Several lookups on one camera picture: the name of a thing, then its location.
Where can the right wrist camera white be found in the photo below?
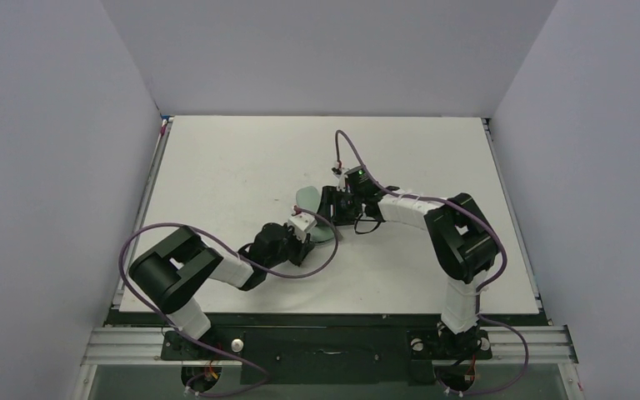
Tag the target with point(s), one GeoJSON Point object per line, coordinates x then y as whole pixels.
{"type": "Point", "coordinates": [341, 174]}

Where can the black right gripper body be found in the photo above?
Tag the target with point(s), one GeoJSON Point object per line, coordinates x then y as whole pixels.
{"type": "Point", "coordinates": [332, 204]}

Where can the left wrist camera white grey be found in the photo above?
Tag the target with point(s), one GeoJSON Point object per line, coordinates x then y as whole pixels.
{"type": "Point", "coordinates": [301, 223]}

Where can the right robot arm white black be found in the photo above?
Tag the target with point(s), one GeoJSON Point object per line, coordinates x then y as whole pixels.
{"type": "Point", "coordinates": [458, 231]}

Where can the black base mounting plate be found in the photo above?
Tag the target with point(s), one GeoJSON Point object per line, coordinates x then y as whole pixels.
{"type": "Point", "coordinates": [331, 348]}

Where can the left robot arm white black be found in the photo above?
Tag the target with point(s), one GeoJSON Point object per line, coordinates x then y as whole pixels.
{"type": "Point", "coordinates": [171, 272]}

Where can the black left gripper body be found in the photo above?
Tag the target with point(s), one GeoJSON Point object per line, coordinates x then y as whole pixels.
{"type": "Point", "coordinates": [303, 250]}

